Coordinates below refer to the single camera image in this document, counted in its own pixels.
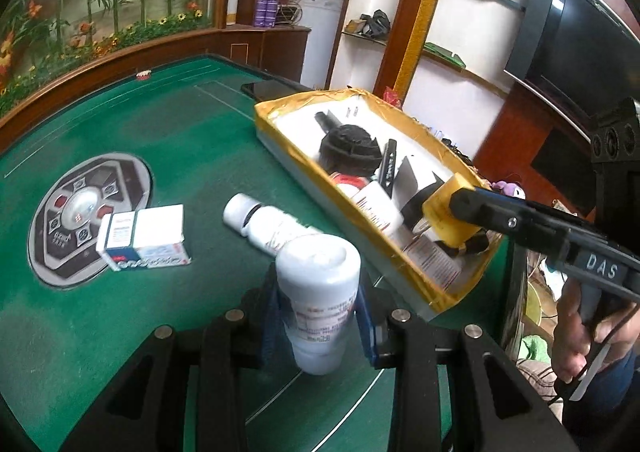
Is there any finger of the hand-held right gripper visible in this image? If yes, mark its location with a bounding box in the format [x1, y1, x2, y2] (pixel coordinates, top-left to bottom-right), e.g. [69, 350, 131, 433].
[447, 185, 581, 260]
[460, 229, 490, 255]

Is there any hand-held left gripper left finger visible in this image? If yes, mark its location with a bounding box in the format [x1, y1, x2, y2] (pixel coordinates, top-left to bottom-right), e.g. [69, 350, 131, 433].
[60, 276, 296, 452]

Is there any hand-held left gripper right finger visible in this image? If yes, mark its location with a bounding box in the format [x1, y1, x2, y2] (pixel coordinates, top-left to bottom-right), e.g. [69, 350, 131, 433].
[352, 288, 581, 452]

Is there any white box with yellow tape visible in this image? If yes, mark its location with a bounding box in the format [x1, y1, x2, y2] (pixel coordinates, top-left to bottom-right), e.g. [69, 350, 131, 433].
[253, 88, 508, 317]

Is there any person's right hand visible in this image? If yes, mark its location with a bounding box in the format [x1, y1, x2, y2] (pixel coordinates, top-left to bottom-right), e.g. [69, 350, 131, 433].
[550, 277, 596, 383]

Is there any small purple toy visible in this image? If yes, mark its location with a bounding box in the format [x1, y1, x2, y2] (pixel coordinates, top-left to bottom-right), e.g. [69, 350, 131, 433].
[492, 179, 526, 200]

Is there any white densely printed box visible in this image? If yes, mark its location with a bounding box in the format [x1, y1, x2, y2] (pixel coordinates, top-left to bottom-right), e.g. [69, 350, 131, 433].
[399, 231, 463, 294]

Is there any small black tape roll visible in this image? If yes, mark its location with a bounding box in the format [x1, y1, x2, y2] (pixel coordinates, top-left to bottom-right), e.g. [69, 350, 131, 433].
[401, 172, 447, 234]

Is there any black marker pen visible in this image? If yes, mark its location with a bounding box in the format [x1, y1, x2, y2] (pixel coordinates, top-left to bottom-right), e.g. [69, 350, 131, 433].
[377, 138, 399, 199]

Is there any black tape roll red core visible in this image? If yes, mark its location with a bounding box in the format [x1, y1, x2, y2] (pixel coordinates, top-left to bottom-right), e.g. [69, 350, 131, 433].
[330, 172, 376, 194]

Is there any black round plastic part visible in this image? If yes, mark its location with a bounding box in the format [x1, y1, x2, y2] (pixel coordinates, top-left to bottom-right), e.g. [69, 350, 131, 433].
[314, 111, 384, 179]

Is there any green flat object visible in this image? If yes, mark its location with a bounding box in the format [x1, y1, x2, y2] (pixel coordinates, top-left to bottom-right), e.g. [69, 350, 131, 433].
[425, 43, 466, 68]

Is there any white blue medicine box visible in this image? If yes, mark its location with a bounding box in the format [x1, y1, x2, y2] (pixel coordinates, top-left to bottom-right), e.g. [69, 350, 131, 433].
[96, 212, 140, 273]

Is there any black television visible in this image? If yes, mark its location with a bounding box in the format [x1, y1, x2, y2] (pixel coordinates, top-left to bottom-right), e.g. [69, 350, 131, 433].
[504, 0, 640, 133]

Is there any round mahjong table control panel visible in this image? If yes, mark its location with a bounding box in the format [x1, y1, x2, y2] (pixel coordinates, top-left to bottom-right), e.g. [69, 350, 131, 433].
[27, 151, 153, 288]

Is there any wooden corner cabinet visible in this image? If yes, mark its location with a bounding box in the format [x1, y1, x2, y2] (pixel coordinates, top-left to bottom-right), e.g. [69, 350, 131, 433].
[220, 25, 311, 83]

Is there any glass wall shelf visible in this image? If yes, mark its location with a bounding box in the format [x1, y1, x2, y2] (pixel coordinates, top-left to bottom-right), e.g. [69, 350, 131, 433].
[341, 30, 388, 47]

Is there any wire basket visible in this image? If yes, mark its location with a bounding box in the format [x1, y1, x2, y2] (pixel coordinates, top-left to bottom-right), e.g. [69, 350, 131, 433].
[276, 0, 308, 27]

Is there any glass wall with artificial flowers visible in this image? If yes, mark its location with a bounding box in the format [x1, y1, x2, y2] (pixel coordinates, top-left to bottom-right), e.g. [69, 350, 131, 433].
[0, 0, 226, 118]

